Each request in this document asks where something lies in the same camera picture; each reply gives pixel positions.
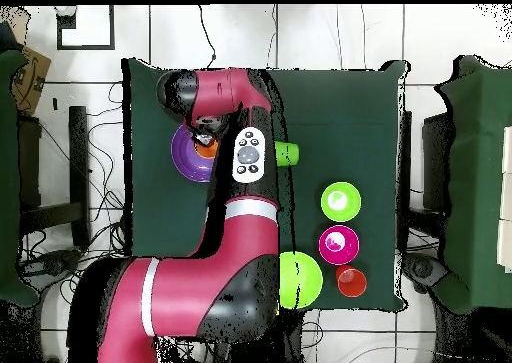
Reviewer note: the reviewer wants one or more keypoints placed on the green cup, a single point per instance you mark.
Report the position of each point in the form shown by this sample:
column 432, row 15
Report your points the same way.
column 290, row 155

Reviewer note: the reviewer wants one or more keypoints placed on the orange cup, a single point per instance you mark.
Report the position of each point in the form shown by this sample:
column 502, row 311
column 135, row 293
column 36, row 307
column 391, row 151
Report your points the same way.
column 206, row 152

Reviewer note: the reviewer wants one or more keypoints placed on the purple bowl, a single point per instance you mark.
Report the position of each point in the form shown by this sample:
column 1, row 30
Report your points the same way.
column 184, row 159

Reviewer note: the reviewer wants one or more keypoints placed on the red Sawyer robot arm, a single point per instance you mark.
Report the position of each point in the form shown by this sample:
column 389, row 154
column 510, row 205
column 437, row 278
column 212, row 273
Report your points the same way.
column 180, row 291

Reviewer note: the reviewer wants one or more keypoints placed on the small green bowl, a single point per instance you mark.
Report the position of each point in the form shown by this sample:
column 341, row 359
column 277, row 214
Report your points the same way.
column 341, row 209

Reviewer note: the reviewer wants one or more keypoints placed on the large green bowl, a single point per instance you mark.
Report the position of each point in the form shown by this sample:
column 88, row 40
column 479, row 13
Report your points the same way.
column 306, row 279

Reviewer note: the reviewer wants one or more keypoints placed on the pink bowl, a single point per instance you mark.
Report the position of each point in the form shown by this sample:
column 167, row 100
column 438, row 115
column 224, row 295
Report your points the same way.
column 344, row 253

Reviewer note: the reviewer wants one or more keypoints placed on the dark green table cloth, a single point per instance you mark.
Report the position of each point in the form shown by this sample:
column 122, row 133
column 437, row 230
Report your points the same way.
column 340, row 111

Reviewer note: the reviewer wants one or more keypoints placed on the red-orange cup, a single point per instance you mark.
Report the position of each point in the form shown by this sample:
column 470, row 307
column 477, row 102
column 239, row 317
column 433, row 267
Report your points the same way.
column 352, row 283

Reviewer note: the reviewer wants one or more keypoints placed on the grey caster base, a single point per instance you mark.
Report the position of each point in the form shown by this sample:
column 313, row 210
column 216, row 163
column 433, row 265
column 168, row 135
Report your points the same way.
column 424, row 269

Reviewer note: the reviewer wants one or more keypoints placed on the black caster base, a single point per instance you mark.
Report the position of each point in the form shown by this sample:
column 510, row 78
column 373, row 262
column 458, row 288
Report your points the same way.
column 52, row 263

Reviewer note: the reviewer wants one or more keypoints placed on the green cloth side table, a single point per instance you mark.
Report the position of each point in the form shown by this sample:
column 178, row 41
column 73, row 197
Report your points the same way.
column 480, row 179
column 8, row 179

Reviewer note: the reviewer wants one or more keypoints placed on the white box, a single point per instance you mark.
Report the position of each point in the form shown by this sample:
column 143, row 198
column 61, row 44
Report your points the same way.
column 506, row 219

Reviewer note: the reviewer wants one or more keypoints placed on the cardboard box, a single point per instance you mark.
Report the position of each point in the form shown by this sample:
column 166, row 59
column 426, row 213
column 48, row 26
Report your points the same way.
column 30, row 79

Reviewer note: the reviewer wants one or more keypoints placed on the black stand frame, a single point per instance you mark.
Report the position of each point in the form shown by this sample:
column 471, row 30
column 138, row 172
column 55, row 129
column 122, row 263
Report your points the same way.
column 436, row 159
column 78, row 159

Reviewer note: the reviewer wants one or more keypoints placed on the black square frame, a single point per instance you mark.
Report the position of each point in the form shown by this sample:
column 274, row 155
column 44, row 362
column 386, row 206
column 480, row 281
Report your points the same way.
column 58, row 39

